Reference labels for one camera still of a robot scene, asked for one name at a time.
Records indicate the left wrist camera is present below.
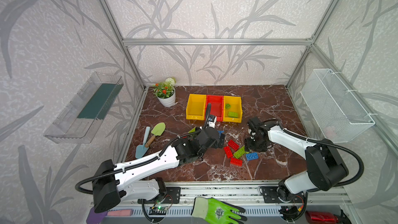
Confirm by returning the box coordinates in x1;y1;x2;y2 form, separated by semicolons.
207;115;217;128

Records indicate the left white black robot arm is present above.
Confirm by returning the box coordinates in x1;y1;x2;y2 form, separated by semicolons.
75;127;225;213

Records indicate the white wire mesh basket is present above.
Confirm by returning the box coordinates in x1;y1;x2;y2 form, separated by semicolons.
301;68;375;143

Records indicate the potted plant white pot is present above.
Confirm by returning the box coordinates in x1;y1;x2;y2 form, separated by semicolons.
153;77;176;107

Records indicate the green garden shovel wooden handle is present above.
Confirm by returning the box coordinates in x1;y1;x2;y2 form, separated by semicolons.
145;122;165;148

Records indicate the red lego brick bottom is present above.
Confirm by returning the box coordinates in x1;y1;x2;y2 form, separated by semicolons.
230;157;243;167

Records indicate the blue lego brick far right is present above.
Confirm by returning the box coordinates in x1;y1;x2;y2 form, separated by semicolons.
245;152;259;161

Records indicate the right yellow plastic bin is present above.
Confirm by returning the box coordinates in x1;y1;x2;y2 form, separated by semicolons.
223;95;243;123

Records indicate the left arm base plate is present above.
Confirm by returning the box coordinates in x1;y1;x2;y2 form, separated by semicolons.
138;186;181;204

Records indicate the left yellow plastic bin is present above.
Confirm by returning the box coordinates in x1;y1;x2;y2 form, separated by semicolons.
186;94;206;120

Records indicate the green work glove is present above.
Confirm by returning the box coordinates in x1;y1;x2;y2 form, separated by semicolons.
191;197;248;224

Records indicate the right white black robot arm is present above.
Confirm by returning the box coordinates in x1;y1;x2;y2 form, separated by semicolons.
245;117;365;203

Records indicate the red lego brick middle right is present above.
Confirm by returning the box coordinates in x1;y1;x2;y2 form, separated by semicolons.
223;146;233;159

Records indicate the red lego brick upper right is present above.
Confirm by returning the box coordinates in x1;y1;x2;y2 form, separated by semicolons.
228;140;240;151

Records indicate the red lego brick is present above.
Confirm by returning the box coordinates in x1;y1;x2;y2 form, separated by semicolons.
223;146;233;159
230;157;243;167
228;140;240;151

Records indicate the clear acrylic wall shelf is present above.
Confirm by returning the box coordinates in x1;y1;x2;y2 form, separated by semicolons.
44;72;124;144

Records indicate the light blue garden trowel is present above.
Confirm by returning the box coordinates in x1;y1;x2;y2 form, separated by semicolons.
135;127;151;159

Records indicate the yellow plastic bin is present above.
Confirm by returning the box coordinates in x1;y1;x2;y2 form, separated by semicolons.
186;94;206;120
223;95;243;123

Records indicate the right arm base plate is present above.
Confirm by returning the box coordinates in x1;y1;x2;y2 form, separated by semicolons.
259;186;305;203

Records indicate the red plastic bin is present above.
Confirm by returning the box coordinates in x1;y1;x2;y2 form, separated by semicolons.
205;95;224;122

